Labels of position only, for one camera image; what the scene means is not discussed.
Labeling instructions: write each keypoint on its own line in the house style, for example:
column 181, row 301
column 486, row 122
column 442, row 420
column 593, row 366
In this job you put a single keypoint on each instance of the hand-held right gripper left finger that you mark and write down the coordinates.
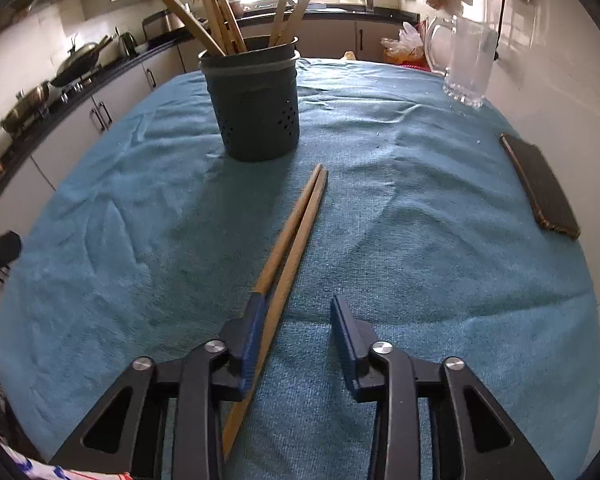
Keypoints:
column 252, row 340

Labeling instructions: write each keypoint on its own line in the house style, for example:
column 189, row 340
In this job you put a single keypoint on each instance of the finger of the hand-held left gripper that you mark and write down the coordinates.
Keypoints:
column 0, row 255

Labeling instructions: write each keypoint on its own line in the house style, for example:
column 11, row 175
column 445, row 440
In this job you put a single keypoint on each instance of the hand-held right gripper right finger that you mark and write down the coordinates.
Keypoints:
column 342, row 340

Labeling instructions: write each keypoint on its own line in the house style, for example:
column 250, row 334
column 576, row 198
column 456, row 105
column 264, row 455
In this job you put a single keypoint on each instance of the long wooden chopstick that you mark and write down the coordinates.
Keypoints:
column 292, row 220
column 300, row 240

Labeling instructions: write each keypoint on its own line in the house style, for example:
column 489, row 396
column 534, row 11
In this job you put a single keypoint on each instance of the dark grey perforated utensil holder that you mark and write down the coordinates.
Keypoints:
column 260, row 110

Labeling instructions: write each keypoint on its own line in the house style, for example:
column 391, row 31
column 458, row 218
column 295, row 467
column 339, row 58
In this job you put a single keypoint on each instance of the bunch of wooden chopsticks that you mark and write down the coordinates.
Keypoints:
column 230, row 35

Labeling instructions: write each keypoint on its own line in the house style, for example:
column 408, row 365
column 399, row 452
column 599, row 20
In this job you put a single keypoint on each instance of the blue towel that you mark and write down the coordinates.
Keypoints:
column 405, row 235

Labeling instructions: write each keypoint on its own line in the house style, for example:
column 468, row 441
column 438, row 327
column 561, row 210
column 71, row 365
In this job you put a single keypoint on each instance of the metal cooking pot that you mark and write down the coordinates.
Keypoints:
column 25, row 107

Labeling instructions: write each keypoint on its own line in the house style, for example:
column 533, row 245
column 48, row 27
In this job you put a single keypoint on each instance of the black gas stove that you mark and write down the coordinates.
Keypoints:
column 70, row 91

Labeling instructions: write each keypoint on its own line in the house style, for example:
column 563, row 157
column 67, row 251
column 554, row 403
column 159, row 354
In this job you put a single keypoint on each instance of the kitchen counter with cabinets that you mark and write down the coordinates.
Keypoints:
column 120, row 85

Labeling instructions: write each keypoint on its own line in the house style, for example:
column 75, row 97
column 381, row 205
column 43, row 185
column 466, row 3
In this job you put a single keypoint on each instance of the black wok with lid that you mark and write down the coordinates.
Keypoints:
column 80, row 62

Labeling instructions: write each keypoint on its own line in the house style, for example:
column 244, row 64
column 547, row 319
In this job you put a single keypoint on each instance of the patterned clothing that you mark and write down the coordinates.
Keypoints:
column 25, row 465

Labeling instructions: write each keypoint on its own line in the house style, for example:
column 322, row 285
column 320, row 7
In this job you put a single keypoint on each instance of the steel kettle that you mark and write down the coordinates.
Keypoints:
column 126, row 45

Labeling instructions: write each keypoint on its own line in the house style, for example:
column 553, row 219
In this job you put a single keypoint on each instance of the black flat phone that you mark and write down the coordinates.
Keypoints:
column 540, row 185

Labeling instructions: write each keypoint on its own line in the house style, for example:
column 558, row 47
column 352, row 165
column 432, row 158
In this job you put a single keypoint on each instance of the red plastic basin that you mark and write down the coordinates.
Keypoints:
column 412, row 64

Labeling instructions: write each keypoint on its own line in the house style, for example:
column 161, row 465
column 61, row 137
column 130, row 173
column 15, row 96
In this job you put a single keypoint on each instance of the clear glass mug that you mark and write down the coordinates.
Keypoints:
column 470, row 70

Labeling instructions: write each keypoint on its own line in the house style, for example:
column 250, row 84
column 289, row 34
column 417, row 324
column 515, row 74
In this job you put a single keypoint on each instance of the clear bag on bin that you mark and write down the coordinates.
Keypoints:
column 402, row 42

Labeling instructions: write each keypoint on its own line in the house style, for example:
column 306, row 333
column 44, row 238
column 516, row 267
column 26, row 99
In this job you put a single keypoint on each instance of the brown clay pot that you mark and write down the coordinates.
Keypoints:
column 235, row 7

